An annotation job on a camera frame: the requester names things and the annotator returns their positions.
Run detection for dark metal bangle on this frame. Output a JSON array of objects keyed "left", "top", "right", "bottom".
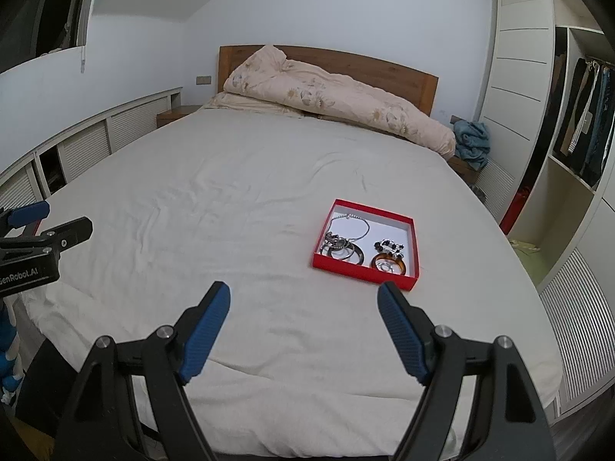
[{"left": 320, "top": 239, "right": 366, "bottom": 265}]

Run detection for amber resin bangle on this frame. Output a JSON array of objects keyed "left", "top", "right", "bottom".
[{"left": 370, "top": 252, "right": 409, "bottom": 276}]

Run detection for beige floral duvet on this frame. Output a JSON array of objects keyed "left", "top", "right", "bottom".
[{"left": 210, "top": 45, "right": 457, "bottom": 157}]

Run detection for wooden nightstand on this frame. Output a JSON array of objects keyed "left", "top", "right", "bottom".
[
  {"left": 447, "top": 115, "right": 487, "bottom": 184},
  {"left": 156, "top": 104, "right": 203, "bottom": 129}
]

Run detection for red jewelry box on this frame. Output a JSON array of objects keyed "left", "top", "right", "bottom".
[{"left": 311, "top": 198, "right": 420, "bottom": 293}]

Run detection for white wardrobe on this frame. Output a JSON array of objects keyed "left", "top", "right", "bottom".
[{"left": 473, "top": 0, "right": 615, "bottom": 420}]

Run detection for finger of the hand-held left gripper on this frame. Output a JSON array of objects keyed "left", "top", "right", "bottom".
[
  {"left": 0, "top": 201, "right": 51, "bottom": 232},
  {"left": 0, "top": 216, "right": 93, "bottom": 252}
]

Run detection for white louvered low cabinet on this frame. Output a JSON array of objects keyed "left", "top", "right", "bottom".
[{"left": 0, "top": 87, "right": 184, "bottom": 213}]

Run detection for stone beaded bracelet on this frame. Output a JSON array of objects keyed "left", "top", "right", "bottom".
[{"left": 373, "top": 237, "right": 407, "bottom": 257}]

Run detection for person's left forearm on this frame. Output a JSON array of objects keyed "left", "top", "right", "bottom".
[{"left": 0, "top": 297, "right": 23, "bottom": 405}]

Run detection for blue crumpled cloth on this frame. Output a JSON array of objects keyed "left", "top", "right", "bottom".
[{"left": 452, "top": 120, "right": 492, "bottom": 172}]

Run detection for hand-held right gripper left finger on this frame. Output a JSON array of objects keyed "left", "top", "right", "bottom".
[{"left": 45, "top": 281, "right": 231, "bottom": 461}]

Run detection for wooden headboard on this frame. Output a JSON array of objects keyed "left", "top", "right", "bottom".
[{"left": 218, "top": 45, "right": 440, "bottom": 119}]

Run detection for hanging clothes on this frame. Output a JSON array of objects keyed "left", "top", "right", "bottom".
[{"left": 552, "top": 58, "right": 615, "bottom": 189}]

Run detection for thin silver hoop bangle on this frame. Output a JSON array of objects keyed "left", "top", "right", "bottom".
[{"left": 324, "top": 233, "right": 357, "bottom": 261}]

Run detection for window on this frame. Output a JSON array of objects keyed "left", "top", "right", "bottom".
[{"left": 0, "top": 0, "right": 105, "bottom": 74}]

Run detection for silver chain necklace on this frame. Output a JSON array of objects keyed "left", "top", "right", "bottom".
[{"left": 329, "top": 212, "right": 371, "bottom": 244}]

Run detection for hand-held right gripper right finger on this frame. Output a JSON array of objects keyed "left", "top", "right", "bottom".
[{"left": 376, "top": 281, "right": 558, "bottom": 461}]

